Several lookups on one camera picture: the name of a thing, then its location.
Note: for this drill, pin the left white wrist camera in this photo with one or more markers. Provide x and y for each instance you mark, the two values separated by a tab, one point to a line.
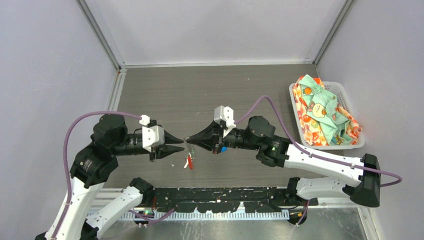
152	137

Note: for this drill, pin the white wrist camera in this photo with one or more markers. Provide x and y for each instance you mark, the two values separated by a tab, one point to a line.
224	116
152	137

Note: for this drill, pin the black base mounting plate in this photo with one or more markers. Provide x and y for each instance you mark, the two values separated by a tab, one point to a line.
221	199

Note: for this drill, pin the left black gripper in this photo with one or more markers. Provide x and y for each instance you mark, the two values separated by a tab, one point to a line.
164	150

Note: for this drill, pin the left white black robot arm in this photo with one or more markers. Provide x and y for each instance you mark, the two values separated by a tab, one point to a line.
92	168

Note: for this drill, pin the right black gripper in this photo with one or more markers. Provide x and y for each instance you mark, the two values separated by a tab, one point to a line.
207	138

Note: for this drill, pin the aluminium frame rail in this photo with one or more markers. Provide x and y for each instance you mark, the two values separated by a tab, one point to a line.
125	207

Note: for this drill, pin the colourful patterned cloth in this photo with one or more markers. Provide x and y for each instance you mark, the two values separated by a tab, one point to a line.
323	121

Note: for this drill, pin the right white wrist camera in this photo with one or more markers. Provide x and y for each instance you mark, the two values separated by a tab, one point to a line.
224	116

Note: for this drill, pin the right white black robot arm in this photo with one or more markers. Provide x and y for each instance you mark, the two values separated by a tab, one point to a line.
353	178

